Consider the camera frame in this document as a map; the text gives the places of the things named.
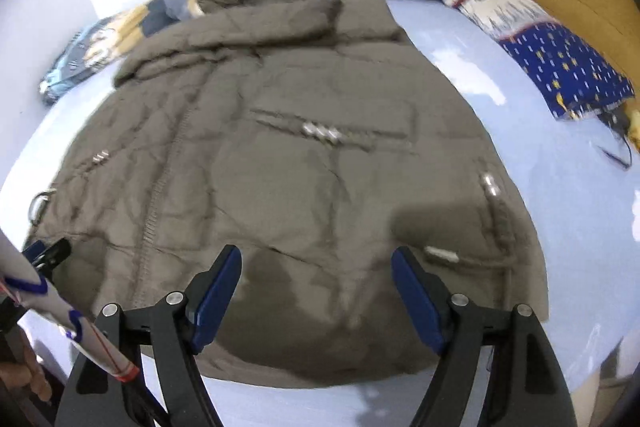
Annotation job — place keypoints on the olive quilted hooded coat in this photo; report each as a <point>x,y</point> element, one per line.
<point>315,137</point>

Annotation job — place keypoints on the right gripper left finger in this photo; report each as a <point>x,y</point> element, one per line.
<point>177,329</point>

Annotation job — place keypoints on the blue star moon pillow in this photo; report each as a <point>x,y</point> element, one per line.
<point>575,80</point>

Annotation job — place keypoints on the person's left hand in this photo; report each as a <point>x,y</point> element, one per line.
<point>27,373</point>

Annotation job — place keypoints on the yellow orange cloth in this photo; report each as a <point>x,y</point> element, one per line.
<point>633,133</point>

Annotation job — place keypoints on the light blue cloud bedsheet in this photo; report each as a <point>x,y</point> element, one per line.
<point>584,207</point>

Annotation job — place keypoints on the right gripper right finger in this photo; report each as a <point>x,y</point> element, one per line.
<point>526,386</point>

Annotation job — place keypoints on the clear purple eyeglasses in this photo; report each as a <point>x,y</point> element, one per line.
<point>617,121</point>

